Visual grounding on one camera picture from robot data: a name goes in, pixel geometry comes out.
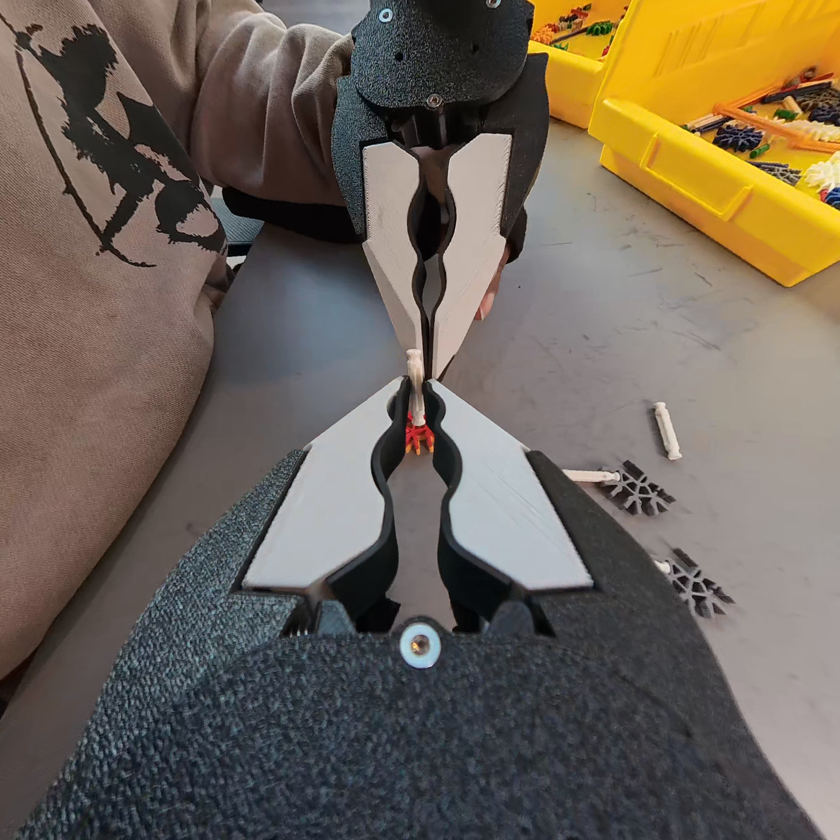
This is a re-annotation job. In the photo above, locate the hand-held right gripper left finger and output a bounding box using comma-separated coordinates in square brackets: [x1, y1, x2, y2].
[243, 376, 411, 634]

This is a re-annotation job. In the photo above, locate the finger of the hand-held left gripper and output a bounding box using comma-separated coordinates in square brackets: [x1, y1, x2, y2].
[428, 132, 514, 382]
[361, 140, 431, 362]

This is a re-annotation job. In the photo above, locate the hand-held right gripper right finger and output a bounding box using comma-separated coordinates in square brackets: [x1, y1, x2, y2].
[423, 379, 595, 634]

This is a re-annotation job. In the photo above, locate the grey half-round connector piece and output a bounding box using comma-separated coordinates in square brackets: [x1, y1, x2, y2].
[600, 459, 677, 517]

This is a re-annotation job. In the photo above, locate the yellow plastic bin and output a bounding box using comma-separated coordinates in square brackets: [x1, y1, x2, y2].
[587, 0, 840, 288]
[527, 0, 631, 130]

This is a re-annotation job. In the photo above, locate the pile of colourful building pieces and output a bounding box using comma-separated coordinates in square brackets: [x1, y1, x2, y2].
[681, 64, 840, 212]
[530, 3, 621, 61]

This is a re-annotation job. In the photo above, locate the grey desk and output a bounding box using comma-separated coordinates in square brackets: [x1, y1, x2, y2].
[0, 118, 840, 840]

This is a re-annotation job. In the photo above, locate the person's left hand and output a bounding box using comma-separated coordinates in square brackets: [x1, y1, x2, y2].
[474, 241, 511, 322]

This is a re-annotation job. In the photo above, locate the person's brown clothing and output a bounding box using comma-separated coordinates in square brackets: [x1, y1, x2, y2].
[0, 0, 290, 680]

